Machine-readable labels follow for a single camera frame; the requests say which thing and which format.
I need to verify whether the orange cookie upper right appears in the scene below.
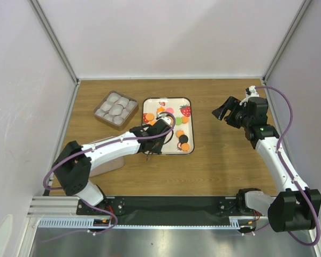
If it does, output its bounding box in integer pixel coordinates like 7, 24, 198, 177
181, 116, 189, 124

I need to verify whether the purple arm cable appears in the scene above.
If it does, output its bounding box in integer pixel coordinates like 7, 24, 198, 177
43, 111, 177, 238
240, 85, 321, 246

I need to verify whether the brown tin lid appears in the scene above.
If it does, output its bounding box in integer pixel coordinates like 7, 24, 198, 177
89, 157, 125, 177

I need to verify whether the brown cookie tin box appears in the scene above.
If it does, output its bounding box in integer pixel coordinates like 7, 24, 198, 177
93, 90, 139, 131

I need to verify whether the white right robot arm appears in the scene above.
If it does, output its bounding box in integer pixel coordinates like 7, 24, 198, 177
212, 96, 321, 232

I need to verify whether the aluminium frame rail front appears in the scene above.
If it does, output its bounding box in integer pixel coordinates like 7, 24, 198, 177
27, 196, 268, 232

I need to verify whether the black sandwich cookie lower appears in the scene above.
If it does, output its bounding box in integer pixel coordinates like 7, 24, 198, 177
179, 134, 189, 144

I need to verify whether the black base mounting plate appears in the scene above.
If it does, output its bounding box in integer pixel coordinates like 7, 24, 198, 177
77, 195, 268, 227

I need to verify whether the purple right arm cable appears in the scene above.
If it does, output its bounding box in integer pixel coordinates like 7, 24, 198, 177
240, 85, 321, 246

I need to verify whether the orange cookie bottom right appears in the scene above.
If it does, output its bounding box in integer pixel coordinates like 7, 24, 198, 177
180, 143, 190, 152

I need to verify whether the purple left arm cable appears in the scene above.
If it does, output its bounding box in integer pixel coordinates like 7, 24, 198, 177
43, 111, 177, 238

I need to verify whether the pink macaron cookie top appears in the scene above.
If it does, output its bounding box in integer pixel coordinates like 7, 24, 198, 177
165, 108, 174, 114

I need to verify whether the orange star cookie top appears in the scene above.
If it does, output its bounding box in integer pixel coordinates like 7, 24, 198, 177
157, 107, 165, 113

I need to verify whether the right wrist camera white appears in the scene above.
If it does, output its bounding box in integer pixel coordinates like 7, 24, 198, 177
245, 86, 259, 101

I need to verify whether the green macaron cookie right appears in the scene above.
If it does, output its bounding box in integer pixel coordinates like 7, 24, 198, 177
175, 117, 182, 125

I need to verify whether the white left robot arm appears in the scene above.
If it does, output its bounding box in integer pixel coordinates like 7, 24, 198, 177
51, 112, 174, 214

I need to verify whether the orange round cookie far left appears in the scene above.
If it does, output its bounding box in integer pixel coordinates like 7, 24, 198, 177
145, 113, 154, 121

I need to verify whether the white strawberry print tray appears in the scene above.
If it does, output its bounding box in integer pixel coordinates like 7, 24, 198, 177
142, 97, 194, 155

